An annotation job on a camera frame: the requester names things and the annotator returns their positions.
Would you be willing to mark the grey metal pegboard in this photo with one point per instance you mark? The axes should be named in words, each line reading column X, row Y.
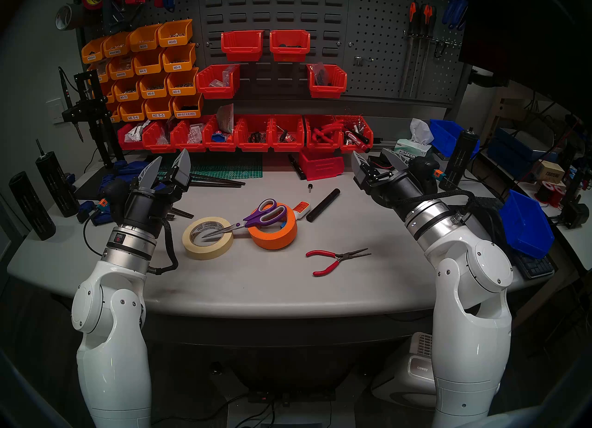
column 277, row 6

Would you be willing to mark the orange bin labelled M4X4X6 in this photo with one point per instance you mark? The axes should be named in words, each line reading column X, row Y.
column 121, row 70

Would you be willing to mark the orange bin labelled M3X6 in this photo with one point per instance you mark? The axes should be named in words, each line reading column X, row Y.
column 175, row 36

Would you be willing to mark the orange bin labelled M4-0.7 HEX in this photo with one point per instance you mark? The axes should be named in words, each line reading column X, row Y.
column 187, row 109

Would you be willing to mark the small cardboard box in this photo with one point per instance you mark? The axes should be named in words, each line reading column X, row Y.
column 549, row 171

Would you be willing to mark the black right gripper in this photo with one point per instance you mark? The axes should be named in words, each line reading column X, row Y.
column 393, row 189

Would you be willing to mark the short black rod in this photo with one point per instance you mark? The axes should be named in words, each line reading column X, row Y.
column 323, row 205

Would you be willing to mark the black marker pen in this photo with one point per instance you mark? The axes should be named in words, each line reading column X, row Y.
column 296, row 166

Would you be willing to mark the small blue part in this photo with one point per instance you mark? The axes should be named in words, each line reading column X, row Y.
column 218, row 136

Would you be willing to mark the red parts bin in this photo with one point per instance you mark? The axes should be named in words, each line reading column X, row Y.
column 321, row 168
column 218, row 90
column 287, row 146
column 319, row 147
column 365, row 131
column 290, row 49
column 155, row 145
column 185, row 146
column 127, row 144
column 242, row 48
column 253, row 146
column 221, row 146
column 327, row 90

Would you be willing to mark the black monitor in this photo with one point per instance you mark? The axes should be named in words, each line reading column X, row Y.
column 522, row 15

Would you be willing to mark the black carabiner hook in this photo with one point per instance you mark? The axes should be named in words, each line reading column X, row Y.
column 439, row 50

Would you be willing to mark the orange bin labelled M3-6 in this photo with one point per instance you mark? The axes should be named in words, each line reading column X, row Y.
column 182, row 86

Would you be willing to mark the dark blue storage crate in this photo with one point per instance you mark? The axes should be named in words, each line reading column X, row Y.
column 513, row 147

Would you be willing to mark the small clear screw packet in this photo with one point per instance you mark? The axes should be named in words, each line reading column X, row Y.
column 196, row 132

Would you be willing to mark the orange bin labelled M3-8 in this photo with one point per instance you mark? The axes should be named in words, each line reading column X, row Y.
column 153, row 88

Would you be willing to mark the green cutting mat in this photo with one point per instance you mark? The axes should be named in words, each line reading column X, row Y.
column 231, row 166

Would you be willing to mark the blue plastic bin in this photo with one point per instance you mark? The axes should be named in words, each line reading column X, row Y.
column 446, row 135
column 527, row 226

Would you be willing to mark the orange tape roll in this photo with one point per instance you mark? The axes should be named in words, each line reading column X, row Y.
column 273, row 242

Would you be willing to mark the orange bin labelled M4-6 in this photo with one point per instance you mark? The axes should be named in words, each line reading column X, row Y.
column 148, row 65

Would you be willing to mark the orange parts bin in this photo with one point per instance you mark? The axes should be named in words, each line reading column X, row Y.
column 99, row 70
column 114, row 113
column 108, row 92

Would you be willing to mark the orange bin labelled M3-4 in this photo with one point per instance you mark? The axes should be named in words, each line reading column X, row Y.
column 179, row 61

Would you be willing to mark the white glue bottle orange label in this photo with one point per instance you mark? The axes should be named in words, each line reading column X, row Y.
column 301, row 209

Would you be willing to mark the blue bar clamp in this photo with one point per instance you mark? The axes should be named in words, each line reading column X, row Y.
column 132, row 167
column 92, row 212
column 108, row 184

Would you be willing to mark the orange bin labelled M2.5-5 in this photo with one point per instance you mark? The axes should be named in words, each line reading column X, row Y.
column 158, row 110

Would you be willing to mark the orange bin labelled M3X8 BAD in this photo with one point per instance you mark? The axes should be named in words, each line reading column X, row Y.
column 116, row 47

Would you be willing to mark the grey duct tape roll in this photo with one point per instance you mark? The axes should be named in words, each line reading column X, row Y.
column 69, row 15

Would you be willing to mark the orange bin labelled M3-12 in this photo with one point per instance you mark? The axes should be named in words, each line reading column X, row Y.
column 126, row 92

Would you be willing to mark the thin black rod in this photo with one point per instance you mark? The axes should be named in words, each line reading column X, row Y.
column 222, row 179
column 217, row 184

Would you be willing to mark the white air purifier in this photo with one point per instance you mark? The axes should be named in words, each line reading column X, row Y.
column 407, row 371

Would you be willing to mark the red and black marker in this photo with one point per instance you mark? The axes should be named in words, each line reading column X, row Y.
column 358, row 137

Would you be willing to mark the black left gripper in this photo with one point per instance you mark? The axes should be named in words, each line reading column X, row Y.
column 143, row 209

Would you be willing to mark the beige masking tape roll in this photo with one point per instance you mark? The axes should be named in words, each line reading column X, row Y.
column 206, row 252

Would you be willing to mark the black keyboard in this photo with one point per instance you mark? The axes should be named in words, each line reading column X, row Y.
column 536, row 267

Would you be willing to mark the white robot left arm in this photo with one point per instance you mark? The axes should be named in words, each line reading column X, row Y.
column 115, row 339

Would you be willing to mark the Kimtech tissue box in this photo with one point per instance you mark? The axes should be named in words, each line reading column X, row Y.
column 411, row 147

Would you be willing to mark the silver pegboard hook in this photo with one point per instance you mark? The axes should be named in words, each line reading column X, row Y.
column 360, row 61

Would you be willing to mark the dark metal C-clamp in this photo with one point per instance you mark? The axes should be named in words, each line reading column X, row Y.
column 115, row 15

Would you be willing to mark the silver manual bag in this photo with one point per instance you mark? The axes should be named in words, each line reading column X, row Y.
column 225, row 118

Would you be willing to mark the black metal stand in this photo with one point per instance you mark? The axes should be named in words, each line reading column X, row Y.
column 99, row 126

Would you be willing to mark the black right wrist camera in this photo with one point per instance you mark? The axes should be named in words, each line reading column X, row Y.
column 423, row 170

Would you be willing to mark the orange bin labelled M3X5X4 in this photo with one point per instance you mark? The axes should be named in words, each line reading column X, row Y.
column 91, row 52

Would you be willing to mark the white crumpled packet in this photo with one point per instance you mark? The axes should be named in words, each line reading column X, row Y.
column 136, row 131

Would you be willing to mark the clear plastic parts bag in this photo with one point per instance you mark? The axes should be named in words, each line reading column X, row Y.
column 223, row 78

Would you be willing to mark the orange bin labelled M2.5-6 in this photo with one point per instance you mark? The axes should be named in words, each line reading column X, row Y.
column 132, row 112

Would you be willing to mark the black soldering iron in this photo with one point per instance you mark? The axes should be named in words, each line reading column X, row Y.
column 64, row 87

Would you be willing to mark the blue hanging spring clamp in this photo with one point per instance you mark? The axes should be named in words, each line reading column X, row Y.
column 449, row 11
column 462, row 4

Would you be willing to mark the silver tool holder rack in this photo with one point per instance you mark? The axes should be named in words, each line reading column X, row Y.
column 444, row 42

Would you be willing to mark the bag of black parts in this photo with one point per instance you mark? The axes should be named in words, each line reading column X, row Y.
column 322, row 73

